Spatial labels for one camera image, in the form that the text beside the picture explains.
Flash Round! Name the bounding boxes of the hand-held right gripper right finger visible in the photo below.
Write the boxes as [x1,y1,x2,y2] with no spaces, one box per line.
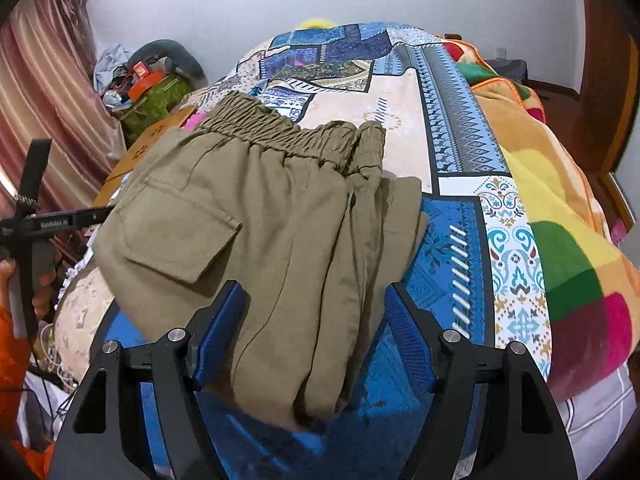
[384,282,581,480]

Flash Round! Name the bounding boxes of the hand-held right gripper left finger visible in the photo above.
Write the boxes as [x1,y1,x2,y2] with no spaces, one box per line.
[50,280,251,480]

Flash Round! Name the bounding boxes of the olive green pants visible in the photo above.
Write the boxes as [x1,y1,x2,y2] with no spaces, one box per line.
[92,91,431,433]

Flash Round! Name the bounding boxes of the person's left forearm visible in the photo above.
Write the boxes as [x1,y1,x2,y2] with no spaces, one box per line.
[0,307,57,480]

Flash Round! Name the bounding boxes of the person's left hand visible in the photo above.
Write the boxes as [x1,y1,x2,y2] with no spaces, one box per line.
[0,255,57,321]

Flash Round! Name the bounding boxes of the mustard yellow garment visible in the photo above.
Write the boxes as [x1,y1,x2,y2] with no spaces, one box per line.
[102,105,201,196]

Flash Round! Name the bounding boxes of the beige patterned pillow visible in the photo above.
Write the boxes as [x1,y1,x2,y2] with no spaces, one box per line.
[52,262,126,383]

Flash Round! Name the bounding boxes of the green patterned storage bag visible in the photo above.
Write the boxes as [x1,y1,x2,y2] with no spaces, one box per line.
[117,72,196,146]

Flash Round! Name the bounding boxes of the striped pink curtain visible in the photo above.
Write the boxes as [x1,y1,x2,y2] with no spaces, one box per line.
[0,0,126,211]

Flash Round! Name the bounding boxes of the orange box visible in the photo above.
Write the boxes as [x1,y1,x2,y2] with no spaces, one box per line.
[129,62,167,100]

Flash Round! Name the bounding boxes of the light blue clothes pile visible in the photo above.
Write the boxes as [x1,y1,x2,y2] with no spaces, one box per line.
[95,44,136,91]

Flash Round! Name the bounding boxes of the multicolour fleece blanket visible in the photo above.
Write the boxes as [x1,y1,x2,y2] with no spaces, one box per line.
[440,42,637,401]

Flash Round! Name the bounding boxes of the blue patchwork bedsheet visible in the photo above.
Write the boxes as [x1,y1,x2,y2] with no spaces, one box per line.
[100,22,553,480]

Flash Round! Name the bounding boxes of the white bed sheet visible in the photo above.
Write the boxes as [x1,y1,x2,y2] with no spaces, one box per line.
[550,360,637,463]

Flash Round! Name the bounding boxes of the grey bag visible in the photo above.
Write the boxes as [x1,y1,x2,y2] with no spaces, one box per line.
[485,57,529,86]

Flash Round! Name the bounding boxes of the brown wooden door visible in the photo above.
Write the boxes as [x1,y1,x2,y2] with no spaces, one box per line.
[575,0,640,241]

